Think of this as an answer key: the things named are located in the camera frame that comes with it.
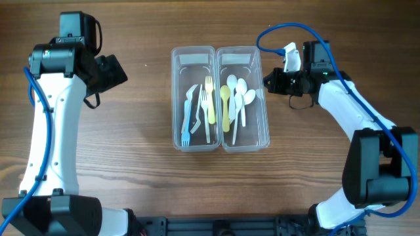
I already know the white spoon two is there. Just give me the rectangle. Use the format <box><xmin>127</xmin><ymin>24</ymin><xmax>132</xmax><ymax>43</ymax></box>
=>
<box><xmin>232</xmin><ymin>92</ymin><xmax>243</xmax><ymax>145</ymax></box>

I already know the white spoon four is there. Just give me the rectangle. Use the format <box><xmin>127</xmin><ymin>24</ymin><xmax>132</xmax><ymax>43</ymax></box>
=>
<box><xmin>226</xmin><ymin>74</ymin><xmax>238</xmax><ymax>122</ymax></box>

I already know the yellow plastic fork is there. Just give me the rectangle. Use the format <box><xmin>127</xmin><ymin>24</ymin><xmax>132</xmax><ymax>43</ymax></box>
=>
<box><xmin>205</xmin><ymin>75</ymin><xmax>216</xmax><ymax>125</ymax></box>

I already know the white fork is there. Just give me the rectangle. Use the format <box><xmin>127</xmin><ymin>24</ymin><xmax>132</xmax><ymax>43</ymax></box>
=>
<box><xmin>190</xmin><ymin>85</ymin><xmax>203</xmax><ymax>134</ymax></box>
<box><xmin>201</xmin><ymin>90</ymin><xmax>211</xmax><ymax>144</ymax></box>
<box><xmin>181</xmin><ymin>84</ymin><xmax>198</xmax><ymax>134</ymax></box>

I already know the white spoon one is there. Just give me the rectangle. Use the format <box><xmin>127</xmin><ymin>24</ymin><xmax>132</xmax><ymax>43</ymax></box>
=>
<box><xmin>236</xmin><ymin>78</ymin><xmax>247</xmax><ymax>127</ymax></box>

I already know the clear plastic container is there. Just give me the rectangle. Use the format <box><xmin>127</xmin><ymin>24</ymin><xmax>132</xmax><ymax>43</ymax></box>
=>
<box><xmin>217</xmin><ymin>46</ymin><xmax>270</xmax><ymax>153</ymax></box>
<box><xmin>171</xmin><ymin>46</ymin><xmax>222</xmax><ymax>152</ymax></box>

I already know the white spoon three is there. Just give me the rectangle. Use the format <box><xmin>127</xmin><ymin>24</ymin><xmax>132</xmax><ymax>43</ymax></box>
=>
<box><xmin>243</xmin><ymin>89</ymin><xmax>256</xmax><ymax>105</ymax></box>

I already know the right blue cable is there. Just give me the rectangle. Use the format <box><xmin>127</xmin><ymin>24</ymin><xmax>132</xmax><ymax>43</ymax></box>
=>
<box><xmin>255</xmin><ymin>22</ymin><xmax>419</xmax><ymax>236</ymax></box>

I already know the light blue plastic fork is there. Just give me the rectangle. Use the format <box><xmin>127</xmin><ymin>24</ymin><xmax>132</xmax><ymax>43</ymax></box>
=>
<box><xmin>181</xmin><ymin>100</ymin><xmax>191</xmax><ymax>147</ymax></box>

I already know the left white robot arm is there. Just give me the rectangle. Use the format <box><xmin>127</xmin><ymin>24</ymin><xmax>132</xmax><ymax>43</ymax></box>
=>
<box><xmin>1</xmin><ymin>43</ymin><xmax>137</xmax><ymax>235</ymax></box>

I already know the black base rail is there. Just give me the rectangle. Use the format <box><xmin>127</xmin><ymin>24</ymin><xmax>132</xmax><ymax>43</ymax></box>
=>
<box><xmin>131</xmin><ymin>212</ymin><xmax>367</xmax><ymax>236</ymax></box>

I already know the yellow plastic spoon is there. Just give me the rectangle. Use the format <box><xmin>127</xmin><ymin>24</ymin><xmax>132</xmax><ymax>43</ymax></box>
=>
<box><xmin>220</xmin><ymin>85</ymin><xmax>230</xmax><ymax>132</ymax></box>

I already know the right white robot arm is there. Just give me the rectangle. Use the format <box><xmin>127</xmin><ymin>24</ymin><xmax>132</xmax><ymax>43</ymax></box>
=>
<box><xmin>263</xmin><ymin>68</ymin><xmax>418</xmax><ymax>233</ymax></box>

